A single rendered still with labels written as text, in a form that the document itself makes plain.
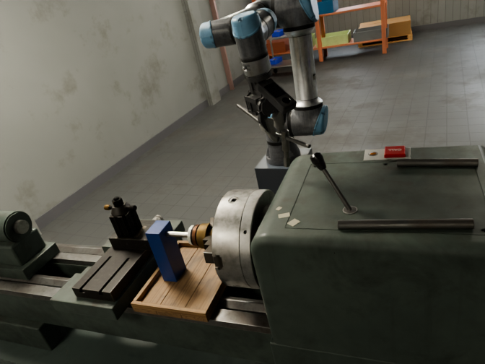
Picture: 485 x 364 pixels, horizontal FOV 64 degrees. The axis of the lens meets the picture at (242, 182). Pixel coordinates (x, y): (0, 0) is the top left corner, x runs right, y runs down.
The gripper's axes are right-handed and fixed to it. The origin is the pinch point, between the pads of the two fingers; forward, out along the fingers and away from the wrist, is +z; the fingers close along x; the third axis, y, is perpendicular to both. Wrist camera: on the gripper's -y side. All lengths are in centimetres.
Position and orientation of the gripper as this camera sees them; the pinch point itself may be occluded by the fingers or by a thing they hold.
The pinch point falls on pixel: (278, 138)
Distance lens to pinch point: 115.6
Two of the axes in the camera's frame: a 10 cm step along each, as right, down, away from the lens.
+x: -8.0, 4.9, -3.5
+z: 2.6, 8.1, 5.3
